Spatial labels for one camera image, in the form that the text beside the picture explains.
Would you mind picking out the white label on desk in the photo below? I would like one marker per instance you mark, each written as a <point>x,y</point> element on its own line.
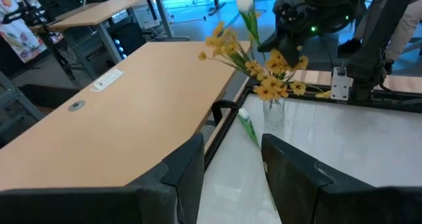
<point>107,80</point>

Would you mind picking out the black computer tower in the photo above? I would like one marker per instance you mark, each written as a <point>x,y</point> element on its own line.
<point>128,39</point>

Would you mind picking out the clear cut-glass vase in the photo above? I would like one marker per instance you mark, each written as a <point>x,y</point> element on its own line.
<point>273,113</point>

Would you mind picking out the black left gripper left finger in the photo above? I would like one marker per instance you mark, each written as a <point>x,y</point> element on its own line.
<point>99,207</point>

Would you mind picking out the large tan wooden desk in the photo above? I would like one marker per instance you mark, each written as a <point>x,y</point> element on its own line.
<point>115,118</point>

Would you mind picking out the yellow artificial flower bunch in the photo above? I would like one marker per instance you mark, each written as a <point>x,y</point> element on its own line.
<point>270,82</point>

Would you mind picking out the tan desk with grey legs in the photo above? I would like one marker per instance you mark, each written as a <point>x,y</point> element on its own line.
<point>108,10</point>

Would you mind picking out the white artificial tulip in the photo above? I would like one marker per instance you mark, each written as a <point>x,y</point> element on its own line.
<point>247,125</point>
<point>244,0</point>

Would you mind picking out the black aluminium table frame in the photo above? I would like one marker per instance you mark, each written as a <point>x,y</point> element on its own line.
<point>395,103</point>

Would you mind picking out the white colourful floral cloth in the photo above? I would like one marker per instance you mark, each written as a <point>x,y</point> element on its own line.
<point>16,29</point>

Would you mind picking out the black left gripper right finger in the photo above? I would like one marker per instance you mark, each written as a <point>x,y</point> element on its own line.
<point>329,204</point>

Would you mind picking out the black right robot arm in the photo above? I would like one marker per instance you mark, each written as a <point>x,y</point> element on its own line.
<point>379,36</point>

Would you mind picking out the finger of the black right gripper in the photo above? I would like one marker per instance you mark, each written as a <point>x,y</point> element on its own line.
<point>290,51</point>
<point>272,43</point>

